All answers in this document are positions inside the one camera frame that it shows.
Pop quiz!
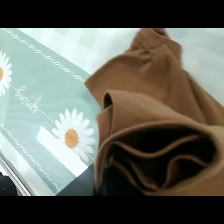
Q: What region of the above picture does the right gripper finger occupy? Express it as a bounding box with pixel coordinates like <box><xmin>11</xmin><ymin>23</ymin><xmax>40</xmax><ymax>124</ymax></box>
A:
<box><xmin>57</xmin><ymin>164</ymin><xmax>97</xmax><ymax>197</ymax></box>

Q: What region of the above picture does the brown T-shirt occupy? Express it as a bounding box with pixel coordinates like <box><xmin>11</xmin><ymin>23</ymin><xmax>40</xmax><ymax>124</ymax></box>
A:
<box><xmin>83</xmin><ymin>28</ymin><xmax>224</xmax><ymax>197</ymax></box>

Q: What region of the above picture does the silver frame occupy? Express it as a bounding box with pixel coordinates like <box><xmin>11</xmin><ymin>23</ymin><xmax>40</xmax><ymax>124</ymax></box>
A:
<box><xmin>0</xmin><ymin>150</ymin><xmax>34</xmax><ymax>197</ymax></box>

